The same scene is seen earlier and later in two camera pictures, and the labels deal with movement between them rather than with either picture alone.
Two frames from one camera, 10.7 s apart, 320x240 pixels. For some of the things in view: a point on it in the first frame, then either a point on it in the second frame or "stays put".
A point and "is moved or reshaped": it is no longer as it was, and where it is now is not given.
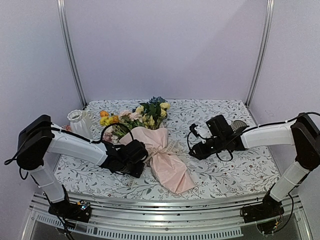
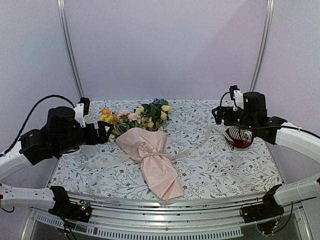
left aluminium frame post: (69, 47) stays put
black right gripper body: (218, 145) -> (246, 121)
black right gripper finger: (198, 151) -> (218, 112)
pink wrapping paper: (167, 167) is moved or reshaped
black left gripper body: (128, 169) -> (91, 138)
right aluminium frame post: (262, 52) stays put
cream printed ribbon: (168, 149) is moved or reshaped
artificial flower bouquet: (148, 115) stays put
